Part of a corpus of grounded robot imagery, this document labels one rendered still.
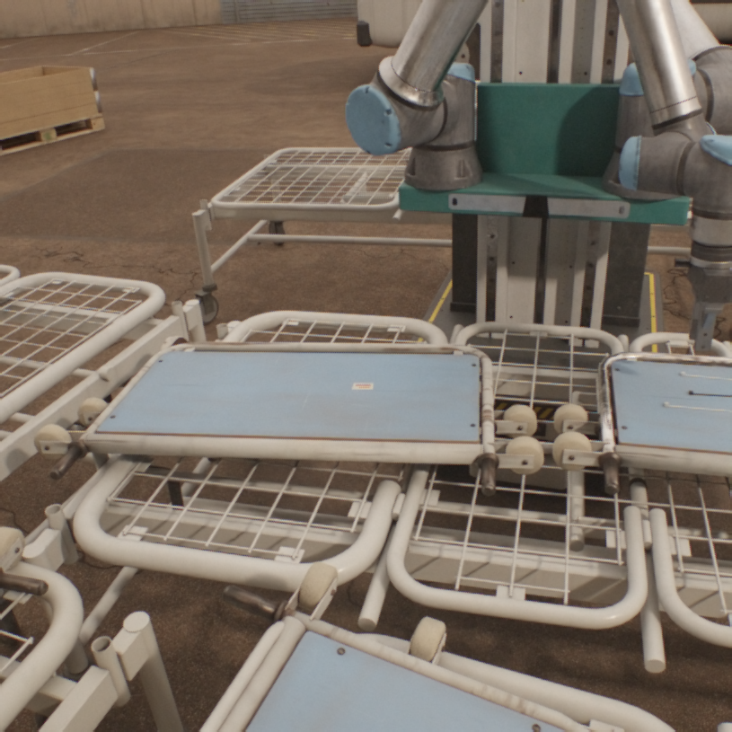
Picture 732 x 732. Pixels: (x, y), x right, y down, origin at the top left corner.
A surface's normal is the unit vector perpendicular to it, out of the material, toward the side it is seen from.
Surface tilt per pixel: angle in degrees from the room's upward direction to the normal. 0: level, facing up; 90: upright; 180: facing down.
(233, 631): 0
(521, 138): 90
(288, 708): 7
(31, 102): 90
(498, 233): 90
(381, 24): 90
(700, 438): 5
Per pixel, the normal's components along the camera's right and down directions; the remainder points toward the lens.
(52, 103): 0.83, 0.24
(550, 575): -0.22, 0.48
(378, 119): -0.69, 0.44
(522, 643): -0.04, -0.87
